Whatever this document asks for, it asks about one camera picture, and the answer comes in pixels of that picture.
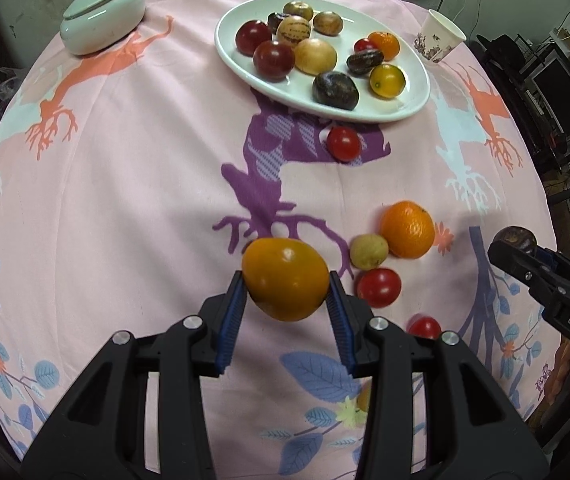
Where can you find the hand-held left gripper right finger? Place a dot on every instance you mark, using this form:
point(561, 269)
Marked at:
point(341, 327)

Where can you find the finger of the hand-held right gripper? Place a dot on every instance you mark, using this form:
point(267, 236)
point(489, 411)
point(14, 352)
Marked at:
point(517, 267)
point(550, 256)

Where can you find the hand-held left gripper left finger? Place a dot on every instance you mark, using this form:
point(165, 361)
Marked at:
point(230, 322)

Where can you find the dark brown passion fruit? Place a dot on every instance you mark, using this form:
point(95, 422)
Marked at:
point(515, 237)

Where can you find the smooth orange tomato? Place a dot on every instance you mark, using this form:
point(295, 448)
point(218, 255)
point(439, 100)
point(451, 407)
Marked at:
point(285, 279)

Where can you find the white oval plate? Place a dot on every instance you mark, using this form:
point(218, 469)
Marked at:
point(405, 105)

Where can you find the yellow-green tinted orange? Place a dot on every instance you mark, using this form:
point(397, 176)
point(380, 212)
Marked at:
point(387, 80)

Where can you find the large dark purple passion fruit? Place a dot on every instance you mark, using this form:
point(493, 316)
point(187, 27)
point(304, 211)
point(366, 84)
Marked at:
point(336, 89)

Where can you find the dark wrinkled passion fruit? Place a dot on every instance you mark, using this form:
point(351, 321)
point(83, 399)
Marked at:
point(365, 62)

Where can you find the large pepino melon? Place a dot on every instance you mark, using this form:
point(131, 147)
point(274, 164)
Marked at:
point(316, 56)

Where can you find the small pepino melon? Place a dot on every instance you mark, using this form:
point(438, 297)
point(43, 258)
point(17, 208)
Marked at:
point(294, 31)

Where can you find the small dark purple passion fruit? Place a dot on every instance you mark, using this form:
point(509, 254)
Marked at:
point(274, 22)

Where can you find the olive-brown passion fruit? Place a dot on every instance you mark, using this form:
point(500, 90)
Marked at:
point(328, 22)

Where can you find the brown-green passion fruit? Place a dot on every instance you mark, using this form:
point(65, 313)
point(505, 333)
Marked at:
point(299, 9)

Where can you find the small orange kumquat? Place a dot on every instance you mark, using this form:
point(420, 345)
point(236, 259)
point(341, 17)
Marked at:
point(364, 399)

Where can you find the small pale green fruit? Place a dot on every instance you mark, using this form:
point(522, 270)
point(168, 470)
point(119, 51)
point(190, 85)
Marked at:
point(369, 251)

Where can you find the bright orange mandarin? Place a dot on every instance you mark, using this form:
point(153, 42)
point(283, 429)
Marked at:
point(407, 230)

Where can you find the pink printed tablecloth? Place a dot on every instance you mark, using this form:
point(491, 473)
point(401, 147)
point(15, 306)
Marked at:
point(140, 200)

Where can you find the black computer monitor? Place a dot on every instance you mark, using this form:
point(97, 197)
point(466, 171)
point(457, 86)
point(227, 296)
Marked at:
point(562, 92)

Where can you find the black office chair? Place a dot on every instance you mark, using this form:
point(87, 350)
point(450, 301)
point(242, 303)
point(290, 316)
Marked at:
point(507, 70)

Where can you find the floral paper cup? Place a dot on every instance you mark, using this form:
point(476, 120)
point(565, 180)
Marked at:
point(437, 37)

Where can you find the small orange mandarin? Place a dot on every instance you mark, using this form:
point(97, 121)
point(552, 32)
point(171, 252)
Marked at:
point(386, 44)

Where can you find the dark red tomato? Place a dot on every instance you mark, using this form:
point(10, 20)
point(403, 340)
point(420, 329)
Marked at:
point(252, 36)
point(273, 60)

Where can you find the small red cherry tomato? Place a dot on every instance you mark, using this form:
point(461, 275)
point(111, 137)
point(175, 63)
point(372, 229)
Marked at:
point(363, 45)

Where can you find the clear plastic bag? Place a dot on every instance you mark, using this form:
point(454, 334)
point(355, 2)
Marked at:
point(7, 85)

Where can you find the white lidded ceramic bowl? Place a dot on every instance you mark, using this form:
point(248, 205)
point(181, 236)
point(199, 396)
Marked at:
point(100, 17)

